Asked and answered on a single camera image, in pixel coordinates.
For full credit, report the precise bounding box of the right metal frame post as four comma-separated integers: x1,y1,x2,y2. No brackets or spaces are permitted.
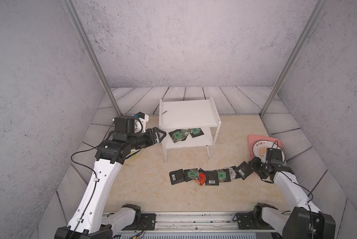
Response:
259,0,327,119

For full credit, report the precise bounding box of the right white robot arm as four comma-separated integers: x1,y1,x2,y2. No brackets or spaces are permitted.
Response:
248,157,336,239

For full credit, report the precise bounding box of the small green tea bag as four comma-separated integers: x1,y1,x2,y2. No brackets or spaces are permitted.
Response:
189,128,204,138
216,168,231,183

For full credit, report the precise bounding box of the green tea bag top shelf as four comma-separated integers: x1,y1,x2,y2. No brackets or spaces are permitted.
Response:
183,168,200,182

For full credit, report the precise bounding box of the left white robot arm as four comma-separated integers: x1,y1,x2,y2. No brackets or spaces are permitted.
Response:
55,112,166,239

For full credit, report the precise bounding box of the white two-tier shelf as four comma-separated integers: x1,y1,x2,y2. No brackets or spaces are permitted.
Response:
158,97,221,162

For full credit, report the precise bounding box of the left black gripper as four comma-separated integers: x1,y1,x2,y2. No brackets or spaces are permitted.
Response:
127,126,166,151

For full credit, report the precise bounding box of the metal base rail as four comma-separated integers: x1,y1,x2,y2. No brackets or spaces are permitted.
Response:
110,212,282,239

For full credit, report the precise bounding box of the round patterned plate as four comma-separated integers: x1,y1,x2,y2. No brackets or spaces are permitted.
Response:
252,140,286,162

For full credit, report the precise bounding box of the yellow patterned bowl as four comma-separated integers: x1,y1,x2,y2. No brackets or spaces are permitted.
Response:
126,149,141,159

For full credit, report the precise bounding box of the left metal frame post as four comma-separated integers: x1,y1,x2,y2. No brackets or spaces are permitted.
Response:
62,0,122,116

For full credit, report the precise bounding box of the metal frame post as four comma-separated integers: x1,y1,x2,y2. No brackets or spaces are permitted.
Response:
259,0,327,119
62,0,122,116

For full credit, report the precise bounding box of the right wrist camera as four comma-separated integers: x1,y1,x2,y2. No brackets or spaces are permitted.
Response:
266,148,284,165

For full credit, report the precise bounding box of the pink tray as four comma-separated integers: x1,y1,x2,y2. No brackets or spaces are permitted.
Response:
248,134,283,159

